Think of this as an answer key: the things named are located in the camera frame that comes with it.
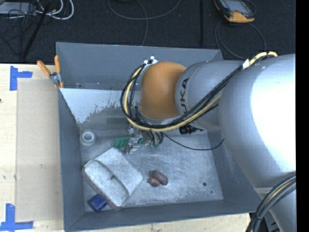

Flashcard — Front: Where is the black cylinder on white bracket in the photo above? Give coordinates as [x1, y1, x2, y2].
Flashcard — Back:
[179, 125, 195, 135]

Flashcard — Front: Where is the blue small block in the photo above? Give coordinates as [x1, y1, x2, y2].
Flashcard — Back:
[87, 194, 108, 213]

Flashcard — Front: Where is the red-brown toy food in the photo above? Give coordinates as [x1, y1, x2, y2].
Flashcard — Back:
[147, 169, 169, 187]

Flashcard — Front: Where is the pale cardboard board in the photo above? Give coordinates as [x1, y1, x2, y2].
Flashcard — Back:
[14, 78, 64, 223]

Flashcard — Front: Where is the grey metal bin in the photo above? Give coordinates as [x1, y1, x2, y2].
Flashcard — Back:
[55, 42, 263, 232]

